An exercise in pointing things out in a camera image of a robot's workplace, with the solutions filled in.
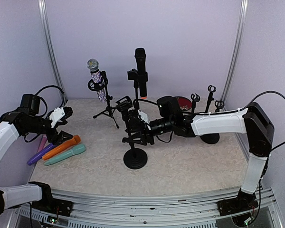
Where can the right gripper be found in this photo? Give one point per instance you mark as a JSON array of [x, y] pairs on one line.
[[144, 128]]

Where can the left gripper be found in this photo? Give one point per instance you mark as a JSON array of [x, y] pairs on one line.
[[57, 139]]

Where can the pink microphone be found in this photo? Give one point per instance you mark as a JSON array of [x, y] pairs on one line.
[[42, 143]]

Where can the teal head microphone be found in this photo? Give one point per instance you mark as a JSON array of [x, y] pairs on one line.
[[76, 150]]

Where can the purple microphone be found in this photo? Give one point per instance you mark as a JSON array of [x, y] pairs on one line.
[[39, 154]]

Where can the black tall round-base stand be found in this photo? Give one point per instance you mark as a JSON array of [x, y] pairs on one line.
[[132, 75]]

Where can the black short stand purple mic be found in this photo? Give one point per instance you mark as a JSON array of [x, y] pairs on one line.
[[195, 99]]

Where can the black microphone orange end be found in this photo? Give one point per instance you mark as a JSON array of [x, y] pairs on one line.
[[140, 57]]

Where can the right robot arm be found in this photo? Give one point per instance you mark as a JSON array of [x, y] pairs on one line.
[[250, 121]]

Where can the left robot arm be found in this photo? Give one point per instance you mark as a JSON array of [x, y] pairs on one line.
[[20, 122]]

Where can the black tripod microphone stand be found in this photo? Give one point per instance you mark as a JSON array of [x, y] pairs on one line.
[[109, 110]]

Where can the rhinestone silver-head microphone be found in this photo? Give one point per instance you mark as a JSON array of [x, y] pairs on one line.
[[96, 83]]

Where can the red floral plate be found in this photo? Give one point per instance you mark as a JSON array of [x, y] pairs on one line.
[[184, 103]]

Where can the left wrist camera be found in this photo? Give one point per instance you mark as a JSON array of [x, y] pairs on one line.
[[56, 115]]

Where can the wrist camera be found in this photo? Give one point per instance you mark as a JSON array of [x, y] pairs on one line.
[[143, 116], [56, 115]]

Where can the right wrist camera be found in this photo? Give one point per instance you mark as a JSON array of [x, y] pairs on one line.
[[143, 116]]

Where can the left aluminium corner post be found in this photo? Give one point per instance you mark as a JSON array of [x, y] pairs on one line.
[[49, 44]]

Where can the aluminium corner post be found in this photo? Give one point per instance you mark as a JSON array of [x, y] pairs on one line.
[[49, 44], [236, 49]]

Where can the aluminium front rail frame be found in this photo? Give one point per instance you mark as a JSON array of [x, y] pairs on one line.
[[198, 210]]

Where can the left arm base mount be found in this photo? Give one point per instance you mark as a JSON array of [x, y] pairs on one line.
[[59, 207]]

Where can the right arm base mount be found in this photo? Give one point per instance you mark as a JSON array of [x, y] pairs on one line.
[[237, 204]]

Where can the right aluminium corner post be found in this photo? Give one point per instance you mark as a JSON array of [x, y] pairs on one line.
[[236, 49]]

